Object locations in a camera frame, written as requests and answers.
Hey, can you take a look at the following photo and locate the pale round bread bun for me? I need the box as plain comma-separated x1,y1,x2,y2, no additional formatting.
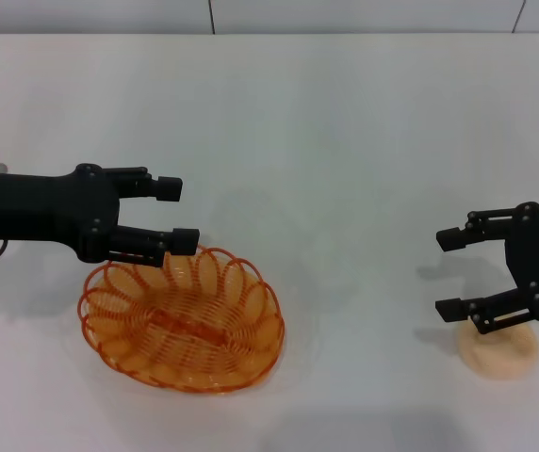
456,322,539,381

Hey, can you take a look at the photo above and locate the orange wire basket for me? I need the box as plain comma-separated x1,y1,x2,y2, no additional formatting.
78,243,286,395

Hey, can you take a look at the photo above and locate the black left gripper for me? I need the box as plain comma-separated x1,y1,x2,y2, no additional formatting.
0,163,201,270

